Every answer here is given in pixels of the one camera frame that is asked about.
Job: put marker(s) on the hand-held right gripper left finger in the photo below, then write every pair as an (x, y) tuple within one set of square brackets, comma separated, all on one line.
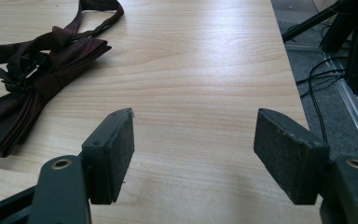
[(108, 155)]

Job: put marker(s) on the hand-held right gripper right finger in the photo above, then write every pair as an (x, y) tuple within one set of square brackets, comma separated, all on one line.
[(287, 155)]

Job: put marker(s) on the dark red bow tie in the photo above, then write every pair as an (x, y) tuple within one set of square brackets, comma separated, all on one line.
[(43, 71)]

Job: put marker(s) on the black metal stand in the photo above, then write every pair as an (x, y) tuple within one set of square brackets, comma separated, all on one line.
[(351, 34)]

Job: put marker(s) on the aluminium floor rail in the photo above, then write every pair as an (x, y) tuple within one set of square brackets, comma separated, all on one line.
[(351, 102)]

